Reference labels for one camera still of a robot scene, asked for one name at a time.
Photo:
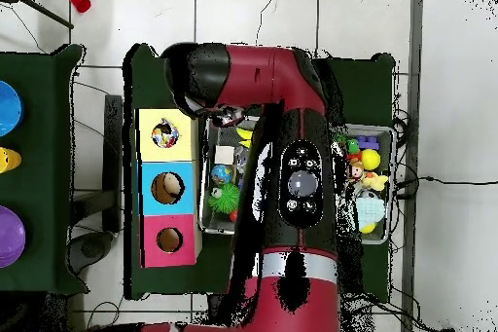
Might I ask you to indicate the wooden box with three holes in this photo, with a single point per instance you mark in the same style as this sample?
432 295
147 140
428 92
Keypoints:
148 176

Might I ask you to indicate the black tripod stand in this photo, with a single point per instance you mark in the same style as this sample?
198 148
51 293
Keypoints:
46 14

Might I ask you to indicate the dark green table cloth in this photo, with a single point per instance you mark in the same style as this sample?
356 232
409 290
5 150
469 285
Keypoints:
362 90

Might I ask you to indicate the red plastic cup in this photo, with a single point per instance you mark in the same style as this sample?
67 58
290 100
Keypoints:
79 1

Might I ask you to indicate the polka dot cloth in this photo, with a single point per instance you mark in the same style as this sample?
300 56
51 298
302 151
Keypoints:
165 135

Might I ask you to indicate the yellow plush duck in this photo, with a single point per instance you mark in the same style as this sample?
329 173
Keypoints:
375 181

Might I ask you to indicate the yellow smiley ball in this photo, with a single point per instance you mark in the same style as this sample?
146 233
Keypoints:
370 159

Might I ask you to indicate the green spiky ball with eyes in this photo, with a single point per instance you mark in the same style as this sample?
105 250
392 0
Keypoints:
225 201

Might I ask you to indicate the small red ball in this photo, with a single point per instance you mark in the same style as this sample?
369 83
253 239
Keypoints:
234 216

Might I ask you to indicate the purple building brick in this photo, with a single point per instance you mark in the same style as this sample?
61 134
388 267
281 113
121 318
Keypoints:
367 142

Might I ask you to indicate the brown plush animal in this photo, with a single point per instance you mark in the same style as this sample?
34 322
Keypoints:
355 170

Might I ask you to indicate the mint waffle cloth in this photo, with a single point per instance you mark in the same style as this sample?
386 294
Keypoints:
369 211

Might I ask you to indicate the plain wooden cube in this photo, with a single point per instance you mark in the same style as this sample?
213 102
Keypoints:
224 154

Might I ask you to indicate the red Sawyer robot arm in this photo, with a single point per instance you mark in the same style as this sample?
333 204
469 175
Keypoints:
272 75

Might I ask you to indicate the yellow cheese wedge toy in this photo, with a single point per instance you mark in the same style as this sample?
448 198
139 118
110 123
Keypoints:
244 133

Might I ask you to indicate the globe print ball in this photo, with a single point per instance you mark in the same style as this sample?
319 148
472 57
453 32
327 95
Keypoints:
221 174

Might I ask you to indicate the green cloth of side table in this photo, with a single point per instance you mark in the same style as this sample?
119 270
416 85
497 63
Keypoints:
39 172

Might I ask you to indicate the clear mesh bin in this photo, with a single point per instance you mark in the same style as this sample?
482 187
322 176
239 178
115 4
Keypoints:
223 227

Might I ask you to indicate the purple ball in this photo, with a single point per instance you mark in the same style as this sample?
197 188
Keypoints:
11 236

